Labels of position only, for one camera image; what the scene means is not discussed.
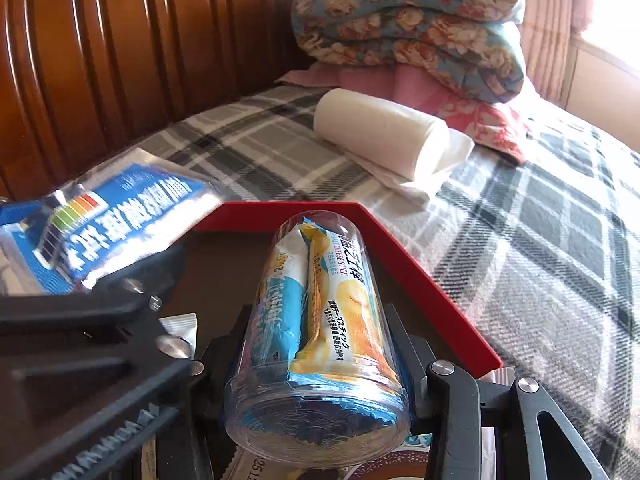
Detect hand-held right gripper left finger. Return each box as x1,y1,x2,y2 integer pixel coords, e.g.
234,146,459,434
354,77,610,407
160,305,251,480

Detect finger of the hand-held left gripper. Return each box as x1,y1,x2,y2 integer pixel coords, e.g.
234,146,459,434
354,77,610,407
0,332,201,480
0,245,193,361

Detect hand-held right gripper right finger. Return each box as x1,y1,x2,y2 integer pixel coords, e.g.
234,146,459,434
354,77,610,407
390,310,611,480

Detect small white sachet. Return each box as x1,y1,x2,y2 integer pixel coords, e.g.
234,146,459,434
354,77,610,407
160,312,198,356

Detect red cardboard box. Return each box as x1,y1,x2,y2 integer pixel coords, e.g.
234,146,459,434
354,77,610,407
155,201,502,381

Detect clear plastic snack jar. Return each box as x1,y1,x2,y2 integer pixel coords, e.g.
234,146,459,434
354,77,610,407
224,212,412,472

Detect blue and silver packet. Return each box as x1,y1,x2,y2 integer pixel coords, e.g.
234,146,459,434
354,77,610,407
0,160,223,293

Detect wooden headboard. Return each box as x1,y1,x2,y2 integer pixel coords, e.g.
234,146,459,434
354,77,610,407
0,0,341,206

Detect white tissue roll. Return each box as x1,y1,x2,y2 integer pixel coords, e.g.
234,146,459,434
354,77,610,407
314,87,476,206

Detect floral quilt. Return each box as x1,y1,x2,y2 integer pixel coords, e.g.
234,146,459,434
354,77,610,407
291,0,526,106

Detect pink striped curtain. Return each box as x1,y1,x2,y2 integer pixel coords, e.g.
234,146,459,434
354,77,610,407
520,0,596,111

